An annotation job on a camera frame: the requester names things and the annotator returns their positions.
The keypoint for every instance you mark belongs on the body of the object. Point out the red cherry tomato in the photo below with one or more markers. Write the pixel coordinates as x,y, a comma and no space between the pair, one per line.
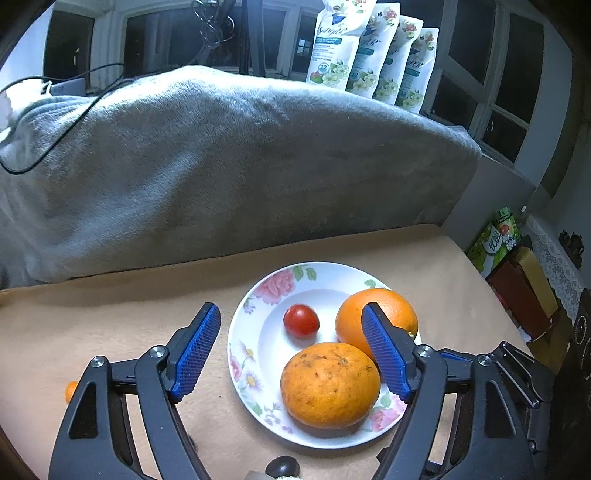
301,322

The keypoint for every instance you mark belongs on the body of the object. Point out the small tangerine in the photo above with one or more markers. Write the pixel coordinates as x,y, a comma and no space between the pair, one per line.
70,392

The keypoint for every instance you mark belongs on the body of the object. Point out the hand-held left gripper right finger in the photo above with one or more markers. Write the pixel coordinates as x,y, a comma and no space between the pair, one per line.
385,353

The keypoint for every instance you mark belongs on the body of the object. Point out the white floral plate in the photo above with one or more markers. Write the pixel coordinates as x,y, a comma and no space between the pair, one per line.
272,337

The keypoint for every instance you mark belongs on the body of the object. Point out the white power strip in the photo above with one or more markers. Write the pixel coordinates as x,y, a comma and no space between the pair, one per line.
4,110

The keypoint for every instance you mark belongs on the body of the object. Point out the white lace cloth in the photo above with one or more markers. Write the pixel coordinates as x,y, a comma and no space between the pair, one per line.
554,258

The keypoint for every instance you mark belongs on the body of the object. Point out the large spotted orange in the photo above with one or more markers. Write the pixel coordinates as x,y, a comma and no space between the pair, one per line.
330,385

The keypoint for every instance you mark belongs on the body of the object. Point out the large smooth orange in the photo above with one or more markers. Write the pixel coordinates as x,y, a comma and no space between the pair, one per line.
353,318

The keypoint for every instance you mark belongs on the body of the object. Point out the grey fleece blanket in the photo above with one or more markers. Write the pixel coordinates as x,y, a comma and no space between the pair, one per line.
231,175

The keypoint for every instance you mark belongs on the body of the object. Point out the green printed box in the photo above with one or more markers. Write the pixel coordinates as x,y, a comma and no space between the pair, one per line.
494,240

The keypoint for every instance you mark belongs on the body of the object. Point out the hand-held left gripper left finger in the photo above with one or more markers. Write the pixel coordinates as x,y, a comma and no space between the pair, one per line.
196,353

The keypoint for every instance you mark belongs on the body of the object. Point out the grey power adapter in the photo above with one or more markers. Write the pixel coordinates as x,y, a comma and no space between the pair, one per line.
68,86

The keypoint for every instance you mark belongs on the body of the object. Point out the red cardboard box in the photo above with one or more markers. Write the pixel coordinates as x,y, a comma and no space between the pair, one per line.
517,290

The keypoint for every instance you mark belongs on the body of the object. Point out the black tripod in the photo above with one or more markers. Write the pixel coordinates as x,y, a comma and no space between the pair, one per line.
254,41

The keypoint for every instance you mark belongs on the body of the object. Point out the small dark ornament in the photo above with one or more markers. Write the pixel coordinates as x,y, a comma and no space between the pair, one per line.
571,243

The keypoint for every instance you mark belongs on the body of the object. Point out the white floral refill pouch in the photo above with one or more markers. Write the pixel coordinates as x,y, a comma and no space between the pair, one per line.
415,90
337,46
392,81
369,69

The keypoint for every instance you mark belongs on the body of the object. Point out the white window frame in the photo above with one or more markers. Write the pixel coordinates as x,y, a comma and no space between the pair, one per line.
447,46

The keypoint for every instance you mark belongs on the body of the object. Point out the yellow cardboard box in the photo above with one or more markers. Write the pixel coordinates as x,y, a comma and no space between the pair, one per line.
533,272

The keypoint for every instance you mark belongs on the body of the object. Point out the black scissors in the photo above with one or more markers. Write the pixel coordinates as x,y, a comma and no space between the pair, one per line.
210,27

